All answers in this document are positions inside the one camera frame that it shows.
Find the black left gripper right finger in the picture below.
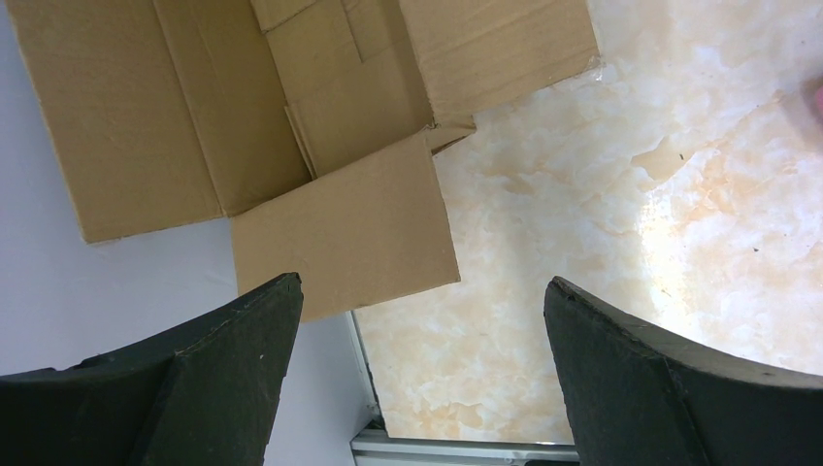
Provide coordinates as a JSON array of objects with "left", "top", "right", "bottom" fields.
[{"left": 543, "top": 277, "right": 822, "bottom": 465}]

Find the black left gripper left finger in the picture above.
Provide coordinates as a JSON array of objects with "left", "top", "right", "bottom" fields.
[{"left": 1, "top": 273, "right": 304, "bottom": 465}]

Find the brown cardboard box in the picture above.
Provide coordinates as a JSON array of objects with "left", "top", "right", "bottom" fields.
[{"left": 6, "top": 1, "right": 599, "bottom": 320}]

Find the pink microphone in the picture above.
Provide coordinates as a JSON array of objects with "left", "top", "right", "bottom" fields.
[{"left": 807, "top": 78, "right": 822, "bottom": 126}]

